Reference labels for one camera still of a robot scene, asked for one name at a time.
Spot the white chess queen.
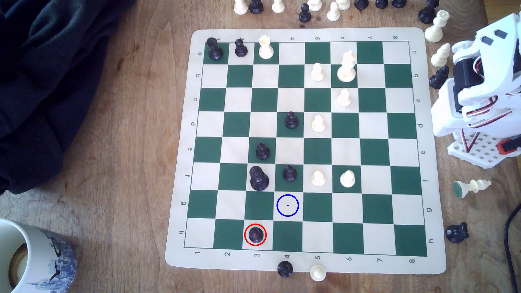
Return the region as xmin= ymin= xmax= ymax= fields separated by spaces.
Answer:
xmin=424 ymin=10 xmax=450 ymax=43

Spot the black chess knight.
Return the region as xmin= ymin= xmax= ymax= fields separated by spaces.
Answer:
xmin=445 ymin=222 xmax=469 ymax=244

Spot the green and cream chessboard mat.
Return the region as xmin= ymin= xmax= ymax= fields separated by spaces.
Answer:
xmin=165 ymin=27 xmax=447 ymax=275

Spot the dark navy cloth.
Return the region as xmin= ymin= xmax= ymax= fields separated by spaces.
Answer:
xmin=0 ymin=0 xmax=137 ymax=195

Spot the black chess king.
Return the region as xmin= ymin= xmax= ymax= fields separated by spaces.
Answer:
xmin=249 ymin=165 xmax=270 ymax=192

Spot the white chess rook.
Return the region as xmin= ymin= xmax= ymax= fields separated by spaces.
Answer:
xmin=258 ymin=35 xmax=274 ymax=60

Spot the white chess bishop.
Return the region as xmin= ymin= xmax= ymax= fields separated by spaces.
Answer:
xmin=431 ymin=43 xmax=452 ymax=68

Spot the red white black servo wire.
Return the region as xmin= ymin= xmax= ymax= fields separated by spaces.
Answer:
xmin=461 ymin=104 xmax=514 ymax=154

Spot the red and black clamp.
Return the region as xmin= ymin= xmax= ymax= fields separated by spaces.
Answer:
xmin=499 ymin=137 xmax=521 ymax=155

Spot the white bishop green felt base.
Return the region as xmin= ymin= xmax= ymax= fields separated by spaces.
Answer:
xmin=453 ymin=179 xmax=492 ymax=199

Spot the white mug blue print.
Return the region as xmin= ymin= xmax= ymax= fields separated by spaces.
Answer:
xmin=0 ymin=218 xmax=78 ymax=293

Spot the tall white chess piece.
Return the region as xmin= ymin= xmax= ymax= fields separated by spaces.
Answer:
xmin=337 ymin=50 xmax=357 ymax=83

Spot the black chess bishop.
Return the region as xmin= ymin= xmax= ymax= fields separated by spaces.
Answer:
xmin=429 ymin=65 xmax=450 ymax=90

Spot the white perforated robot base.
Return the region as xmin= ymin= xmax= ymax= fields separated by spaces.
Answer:
xmin=447 ymin=129 xmax=521 ymax=169

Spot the tall black chess piece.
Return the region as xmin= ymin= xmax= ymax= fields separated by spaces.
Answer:
xmin=206 ymin=37 xmax=224 ymax=61

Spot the black cable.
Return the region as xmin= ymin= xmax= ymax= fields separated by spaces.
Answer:
xmin=503 ymin=202 xmax=521 ymax=293

